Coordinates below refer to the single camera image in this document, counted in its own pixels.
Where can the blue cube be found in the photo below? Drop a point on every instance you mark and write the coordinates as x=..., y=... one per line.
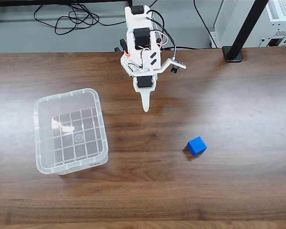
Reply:
x=197, y=146

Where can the clear plastic container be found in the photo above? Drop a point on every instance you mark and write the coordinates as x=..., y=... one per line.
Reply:
x=71, y=164

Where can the black pole stand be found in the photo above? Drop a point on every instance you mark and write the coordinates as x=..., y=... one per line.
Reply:
x=250, y=23

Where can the white computer case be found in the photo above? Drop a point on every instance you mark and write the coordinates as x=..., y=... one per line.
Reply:
x=283, y=14

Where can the white camera mount with camera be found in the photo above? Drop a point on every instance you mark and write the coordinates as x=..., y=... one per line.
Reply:
x=152, y=64

